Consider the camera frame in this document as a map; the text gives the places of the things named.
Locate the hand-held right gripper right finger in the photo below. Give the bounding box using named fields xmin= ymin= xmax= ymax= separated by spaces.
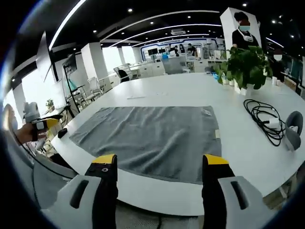
xmin=202 ymin=154 xmax=274 ymax=229

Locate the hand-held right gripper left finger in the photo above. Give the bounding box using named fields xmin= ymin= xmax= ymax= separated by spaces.
xmin=40 ymin=154 xmax=119 ymax=229

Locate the grey towel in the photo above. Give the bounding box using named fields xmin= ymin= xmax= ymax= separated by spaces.
xmin=69 ymin=105 xmax=223 ymax=185

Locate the person's left hand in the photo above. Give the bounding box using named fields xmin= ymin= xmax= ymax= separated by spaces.
xmin=16 ymin=123 xmax=39 ymax=144

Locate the black tripod stand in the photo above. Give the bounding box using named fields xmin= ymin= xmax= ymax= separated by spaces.
xmin=61 ymin=53 xmax=81 ymax=118

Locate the grey mesh chair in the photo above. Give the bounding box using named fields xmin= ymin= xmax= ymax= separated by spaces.
xmin=32 ymin=154 xmax=81 ymax=215

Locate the white office chair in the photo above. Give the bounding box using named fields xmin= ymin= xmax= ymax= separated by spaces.
xmin=87 ymin=77 xmax=102 ymax=95

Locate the black office chair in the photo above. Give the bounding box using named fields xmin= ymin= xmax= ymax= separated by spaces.
xmin=113 ymin=66 xmax=131 ymax=83

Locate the white power adapter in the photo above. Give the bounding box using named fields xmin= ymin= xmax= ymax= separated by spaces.
xmin=268 ymin=116 xmax=282 ymax=128

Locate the grey round headset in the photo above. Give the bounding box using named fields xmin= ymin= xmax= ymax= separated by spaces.
xmin=284 ymin=110 xmax=305 ymax=151

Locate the white table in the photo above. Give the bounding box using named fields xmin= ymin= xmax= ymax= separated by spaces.
xmin=51 ymin=72 xmax=305 ymax=217

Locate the white plant pot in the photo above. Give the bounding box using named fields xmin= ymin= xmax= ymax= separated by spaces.
xmin=239 ymin=83 xmax=254 ymax=96

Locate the blue packet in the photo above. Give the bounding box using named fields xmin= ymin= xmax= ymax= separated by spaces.
xmin=211 ymin=71 xmax=224 ymax=83

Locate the green potted plant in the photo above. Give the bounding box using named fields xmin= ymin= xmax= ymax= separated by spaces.
xmin=218 ymin=45 xmax=274 ymax=90

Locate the grey partition screen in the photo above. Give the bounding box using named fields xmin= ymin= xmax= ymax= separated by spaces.
xmin=162 ymin=56 xmax=187 ymax=75

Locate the thin black cable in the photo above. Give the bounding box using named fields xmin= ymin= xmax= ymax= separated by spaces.
xmin=12 ymin=130 xmax=37 ymax=158

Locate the coiled black cable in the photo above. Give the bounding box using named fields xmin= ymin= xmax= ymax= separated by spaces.
xmin=243 ymin=98 xmax=286 ymax=147

